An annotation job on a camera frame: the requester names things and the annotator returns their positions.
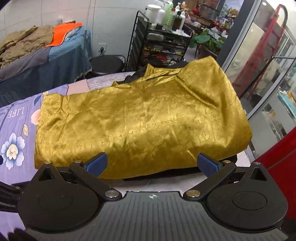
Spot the gold satin jacket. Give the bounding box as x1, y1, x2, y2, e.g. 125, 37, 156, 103
34, 56, 252, 179

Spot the red cabinet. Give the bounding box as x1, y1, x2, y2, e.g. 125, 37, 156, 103
255, 128, 296, 219

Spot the purple floral bed sheet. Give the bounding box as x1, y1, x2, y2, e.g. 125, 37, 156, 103
0, 71, 137, 235

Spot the red ladder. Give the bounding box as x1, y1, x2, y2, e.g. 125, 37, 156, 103
232, 1, 288, 97

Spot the black round stool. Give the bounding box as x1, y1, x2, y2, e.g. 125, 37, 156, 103
90, 55, 126, 76

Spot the green potted plant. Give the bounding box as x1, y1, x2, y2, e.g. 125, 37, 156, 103
189, 30, 227, 56

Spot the orange cloth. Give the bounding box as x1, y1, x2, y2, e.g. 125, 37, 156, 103
47, 23, 83, 47

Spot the olive brown coat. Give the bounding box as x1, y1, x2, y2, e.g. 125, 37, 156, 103
1, 25, 54, 68

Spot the dark brown bottle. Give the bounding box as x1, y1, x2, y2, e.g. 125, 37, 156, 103
172, 11, 182, 31

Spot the green clear bottle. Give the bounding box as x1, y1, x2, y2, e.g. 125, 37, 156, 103
163, 8, 176, 31

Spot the white plastic jar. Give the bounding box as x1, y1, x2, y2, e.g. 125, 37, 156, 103
144, 4, 161, 23

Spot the black wire shelf rack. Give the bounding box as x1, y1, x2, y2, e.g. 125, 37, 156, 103
125, 11, 192, 71

